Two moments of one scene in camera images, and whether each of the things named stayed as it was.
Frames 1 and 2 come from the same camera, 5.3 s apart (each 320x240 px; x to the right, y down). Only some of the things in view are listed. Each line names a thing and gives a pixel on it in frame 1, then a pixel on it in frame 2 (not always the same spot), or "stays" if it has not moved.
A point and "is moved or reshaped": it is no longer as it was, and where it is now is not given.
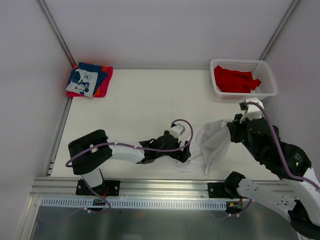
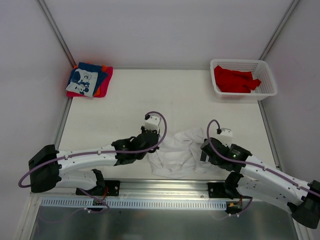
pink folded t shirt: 104,87 stays
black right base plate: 217,190 stays
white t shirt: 209,144 is moved or reshaped
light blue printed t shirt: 83,82 stays
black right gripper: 233,129 → 208,152
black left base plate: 109,188 stays
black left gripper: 184,152 → 150,139
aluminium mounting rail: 57,188 stays
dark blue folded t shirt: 101,75 stays
